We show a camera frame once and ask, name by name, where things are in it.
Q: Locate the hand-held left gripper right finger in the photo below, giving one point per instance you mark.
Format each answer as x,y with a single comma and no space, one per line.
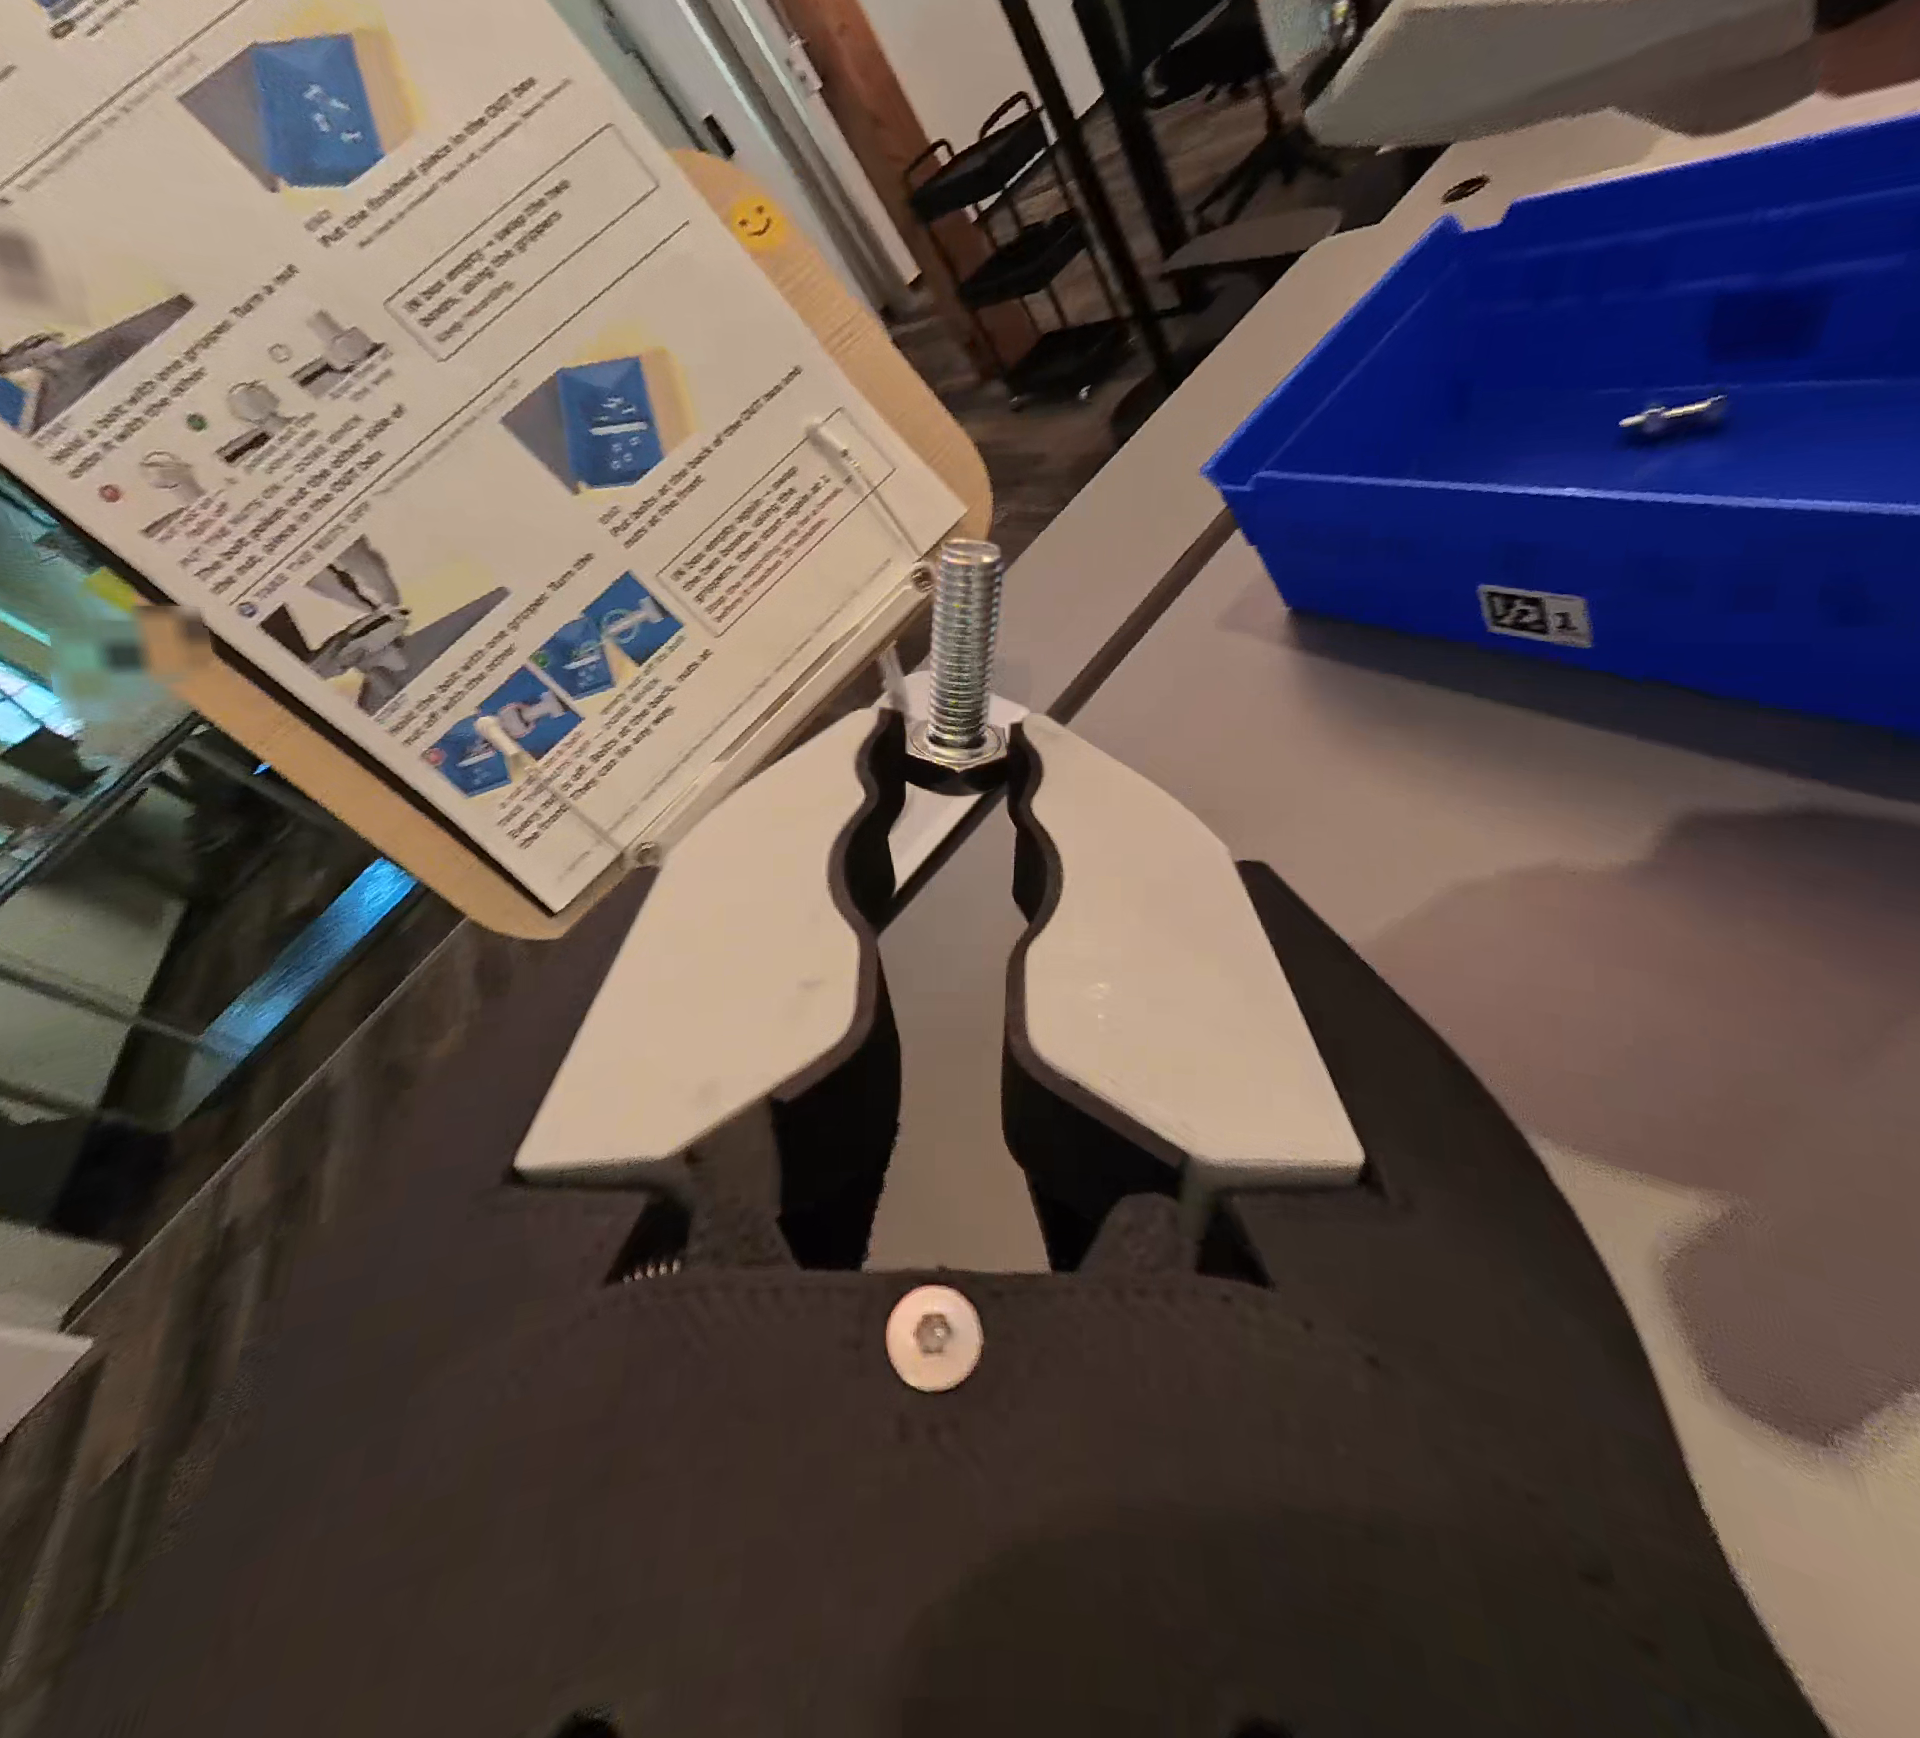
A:
1170,989

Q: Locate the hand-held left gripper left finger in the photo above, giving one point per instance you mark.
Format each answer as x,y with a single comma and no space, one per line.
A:
720,989

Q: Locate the steel hex bolt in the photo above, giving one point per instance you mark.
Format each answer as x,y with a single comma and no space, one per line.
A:
965,642

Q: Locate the blue parts bin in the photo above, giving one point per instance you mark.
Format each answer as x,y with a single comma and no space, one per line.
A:
1725,523

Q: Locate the assembled bolt and nut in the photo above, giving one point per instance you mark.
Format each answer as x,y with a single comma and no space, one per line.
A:
1664,418

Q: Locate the black slatted-back chair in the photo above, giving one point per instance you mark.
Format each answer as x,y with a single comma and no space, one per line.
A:
1253,238

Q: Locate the black floor lamp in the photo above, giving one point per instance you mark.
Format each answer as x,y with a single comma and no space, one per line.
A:
1060,110

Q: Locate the glass partition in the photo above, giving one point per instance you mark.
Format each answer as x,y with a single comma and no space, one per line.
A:
151,868

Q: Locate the black rolling cart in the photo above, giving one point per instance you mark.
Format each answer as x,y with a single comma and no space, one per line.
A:
1035,268

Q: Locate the instruction sheet on stand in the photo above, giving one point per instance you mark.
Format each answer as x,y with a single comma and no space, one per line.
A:
855,342

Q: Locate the yellow smiley sticker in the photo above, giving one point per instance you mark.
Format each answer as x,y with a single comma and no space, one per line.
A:
758,221

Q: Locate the wooden support post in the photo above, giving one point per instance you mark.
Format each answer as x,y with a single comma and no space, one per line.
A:
811,43

